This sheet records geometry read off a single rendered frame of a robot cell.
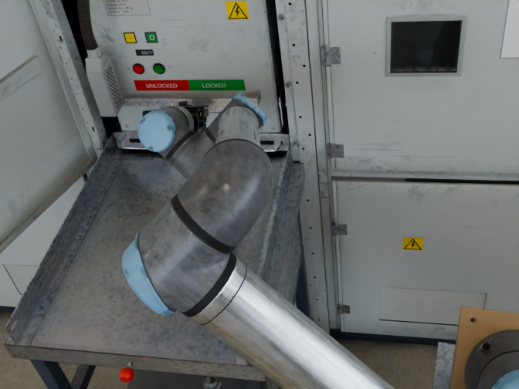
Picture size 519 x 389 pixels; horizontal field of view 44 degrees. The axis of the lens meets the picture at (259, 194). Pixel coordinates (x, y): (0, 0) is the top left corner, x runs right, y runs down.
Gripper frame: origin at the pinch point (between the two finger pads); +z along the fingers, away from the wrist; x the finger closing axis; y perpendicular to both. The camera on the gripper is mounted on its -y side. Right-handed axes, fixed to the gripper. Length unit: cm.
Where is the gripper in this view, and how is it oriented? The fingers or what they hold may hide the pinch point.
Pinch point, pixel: (192, 114)
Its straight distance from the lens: 182.1
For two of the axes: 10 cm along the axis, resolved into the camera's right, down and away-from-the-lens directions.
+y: 9.8, 0.3, -1.9
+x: -0.2, -9.7, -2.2
